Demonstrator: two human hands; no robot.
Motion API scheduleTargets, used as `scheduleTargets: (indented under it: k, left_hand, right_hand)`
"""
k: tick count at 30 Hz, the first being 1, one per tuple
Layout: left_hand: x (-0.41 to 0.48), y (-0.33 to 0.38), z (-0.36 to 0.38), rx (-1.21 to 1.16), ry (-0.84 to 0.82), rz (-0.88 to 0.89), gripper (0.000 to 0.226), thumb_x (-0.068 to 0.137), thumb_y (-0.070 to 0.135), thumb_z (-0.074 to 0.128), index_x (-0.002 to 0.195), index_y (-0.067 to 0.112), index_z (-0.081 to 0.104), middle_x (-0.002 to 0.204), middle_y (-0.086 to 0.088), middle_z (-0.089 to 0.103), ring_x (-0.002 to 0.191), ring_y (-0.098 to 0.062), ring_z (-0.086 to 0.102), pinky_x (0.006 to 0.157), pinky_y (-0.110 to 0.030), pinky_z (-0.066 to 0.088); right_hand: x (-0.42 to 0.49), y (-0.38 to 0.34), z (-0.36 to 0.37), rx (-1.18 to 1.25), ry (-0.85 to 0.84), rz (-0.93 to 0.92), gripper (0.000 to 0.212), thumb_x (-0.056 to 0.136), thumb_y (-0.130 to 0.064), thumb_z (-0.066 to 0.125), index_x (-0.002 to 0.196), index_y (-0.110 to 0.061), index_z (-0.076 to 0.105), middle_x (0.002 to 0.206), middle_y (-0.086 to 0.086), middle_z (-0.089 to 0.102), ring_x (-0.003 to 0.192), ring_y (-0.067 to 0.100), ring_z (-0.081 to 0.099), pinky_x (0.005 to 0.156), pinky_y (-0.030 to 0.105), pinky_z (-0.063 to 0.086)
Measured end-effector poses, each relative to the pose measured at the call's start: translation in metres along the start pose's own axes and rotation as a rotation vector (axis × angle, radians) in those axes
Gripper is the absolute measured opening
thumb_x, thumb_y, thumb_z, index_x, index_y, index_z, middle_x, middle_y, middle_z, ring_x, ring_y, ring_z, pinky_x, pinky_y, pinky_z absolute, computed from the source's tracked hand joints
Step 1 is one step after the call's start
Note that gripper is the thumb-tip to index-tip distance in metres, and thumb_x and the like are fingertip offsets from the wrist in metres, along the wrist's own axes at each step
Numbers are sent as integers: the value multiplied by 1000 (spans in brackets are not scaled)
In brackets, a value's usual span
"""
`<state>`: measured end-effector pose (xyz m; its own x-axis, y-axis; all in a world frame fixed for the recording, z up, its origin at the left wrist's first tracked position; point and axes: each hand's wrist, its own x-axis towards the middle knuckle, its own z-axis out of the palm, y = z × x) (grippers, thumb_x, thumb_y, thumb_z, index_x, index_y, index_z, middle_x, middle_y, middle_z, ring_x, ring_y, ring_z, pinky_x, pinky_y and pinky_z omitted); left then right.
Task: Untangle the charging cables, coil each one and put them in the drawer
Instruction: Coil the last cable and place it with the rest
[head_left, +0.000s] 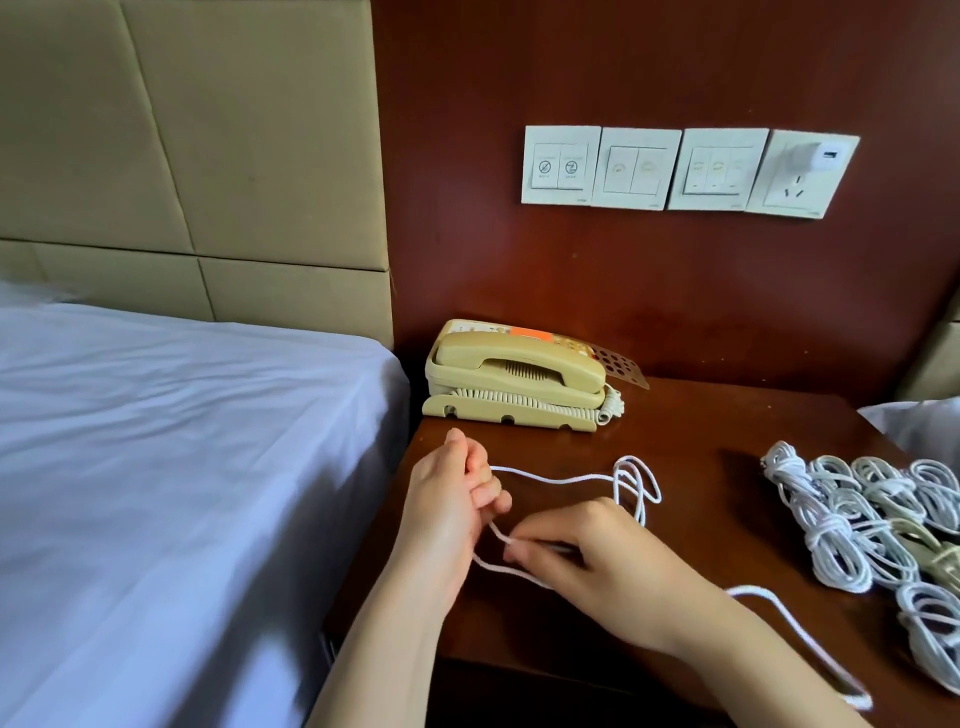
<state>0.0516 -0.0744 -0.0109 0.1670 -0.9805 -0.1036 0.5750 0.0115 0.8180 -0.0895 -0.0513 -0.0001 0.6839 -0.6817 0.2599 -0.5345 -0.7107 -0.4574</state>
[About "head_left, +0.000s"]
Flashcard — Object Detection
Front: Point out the beige padded headboard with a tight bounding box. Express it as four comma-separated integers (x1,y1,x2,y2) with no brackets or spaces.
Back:
0,0,395,350
900,285,960,404

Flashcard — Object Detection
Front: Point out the white triple rocker wall switch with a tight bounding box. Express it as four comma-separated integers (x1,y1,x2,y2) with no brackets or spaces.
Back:
667,129,771,212

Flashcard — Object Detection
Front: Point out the person's left hand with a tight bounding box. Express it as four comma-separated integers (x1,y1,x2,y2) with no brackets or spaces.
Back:
390,427,515,605

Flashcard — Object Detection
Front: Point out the beige corded telephone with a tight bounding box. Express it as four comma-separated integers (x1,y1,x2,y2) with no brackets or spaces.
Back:
421,318,650,434

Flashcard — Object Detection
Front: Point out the person's right hand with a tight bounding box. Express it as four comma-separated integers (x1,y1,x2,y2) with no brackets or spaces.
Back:
502,498,710,657

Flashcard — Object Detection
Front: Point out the white double rocker wall switch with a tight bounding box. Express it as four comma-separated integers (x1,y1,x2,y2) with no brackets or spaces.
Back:
591,127,684,210

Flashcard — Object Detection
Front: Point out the wooden nightstand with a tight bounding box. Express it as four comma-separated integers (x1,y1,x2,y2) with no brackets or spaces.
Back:
322,375,960,728

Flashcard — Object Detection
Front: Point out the white wall socket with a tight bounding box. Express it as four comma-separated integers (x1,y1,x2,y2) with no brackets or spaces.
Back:
747,130,863,221

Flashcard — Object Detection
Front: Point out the dark wooden wall panel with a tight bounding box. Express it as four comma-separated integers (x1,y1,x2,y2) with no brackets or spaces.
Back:
370,0,960,407

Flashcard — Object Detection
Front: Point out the tangle of white cables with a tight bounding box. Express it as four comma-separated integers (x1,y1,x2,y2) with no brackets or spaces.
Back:
471,454,875,713

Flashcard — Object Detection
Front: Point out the cream cable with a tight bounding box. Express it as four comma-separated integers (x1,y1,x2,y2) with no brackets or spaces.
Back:
918,540,960,591

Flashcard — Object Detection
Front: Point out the white plug-in charger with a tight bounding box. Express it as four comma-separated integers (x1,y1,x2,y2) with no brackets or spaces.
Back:
798,139,843,173

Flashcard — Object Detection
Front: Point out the person's left forearm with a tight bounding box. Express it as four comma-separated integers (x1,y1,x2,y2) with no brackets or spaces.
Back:
307,577,459,728

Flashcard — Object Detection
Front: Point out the left bed white sheet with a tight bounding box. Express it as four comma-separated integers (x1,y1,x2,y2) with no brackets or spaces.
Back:
0,285,411,728

